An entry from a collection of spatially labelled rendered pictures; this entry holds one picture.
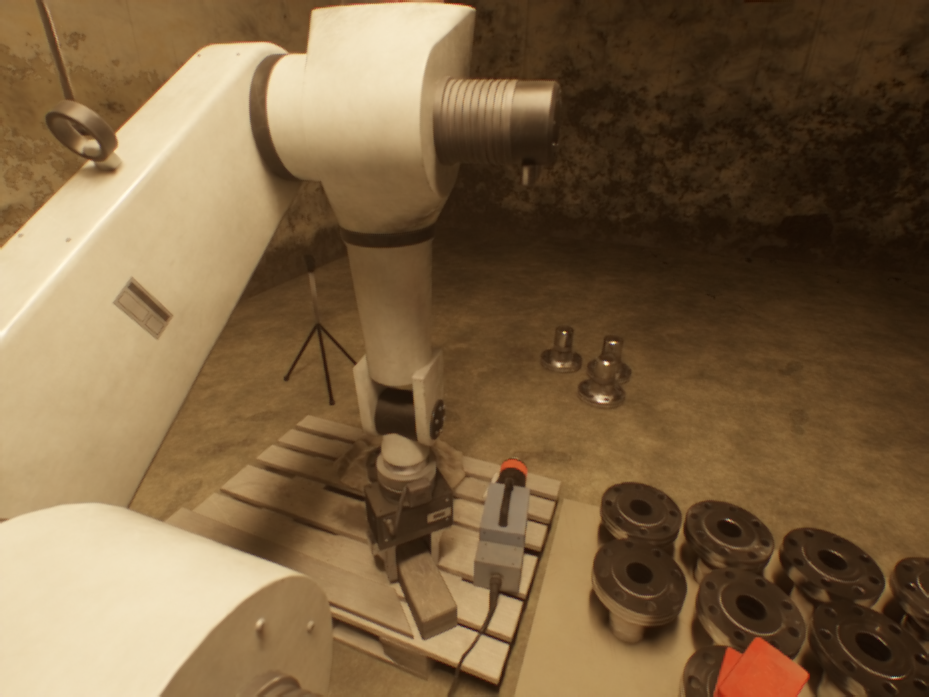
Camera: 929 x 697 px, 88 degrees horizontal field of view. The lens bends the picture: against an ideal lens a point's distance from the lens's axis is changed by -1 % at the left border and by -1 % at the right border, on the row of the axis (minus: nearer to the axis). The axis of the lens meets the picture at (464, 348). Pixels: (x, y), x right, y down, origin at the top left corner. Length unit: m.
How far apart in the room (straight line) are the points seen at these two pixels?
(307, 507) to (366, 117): 1.48
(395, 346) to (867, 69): 5.74
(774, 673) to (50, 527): 1.40
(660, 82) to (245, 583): 5.98
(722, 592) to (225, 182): 1.54
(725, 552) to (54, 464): 1.65
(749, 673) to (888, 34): 5.72
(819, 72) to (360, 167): 5.73
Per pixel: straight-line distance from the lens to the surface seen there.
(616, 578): 1.58
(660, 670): 1.75
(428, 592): 1.52
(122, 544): 0.48
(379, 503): 1.40
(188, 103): 0.82
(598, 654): 1.73
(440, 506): 1.43
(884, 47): 6.36
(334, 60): 0.79
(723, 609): 1.62
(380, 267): 0.99
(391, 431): 1.24
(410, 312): 1.04
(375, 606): 1.59
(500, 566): 1.55
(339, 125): 0.76
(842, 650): 1.69
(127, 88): 3.84
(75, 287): 0.66
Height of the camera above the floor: 1.45
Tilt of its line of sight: 26 degrees down
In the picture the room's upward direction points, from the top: 1 degrees clockwise
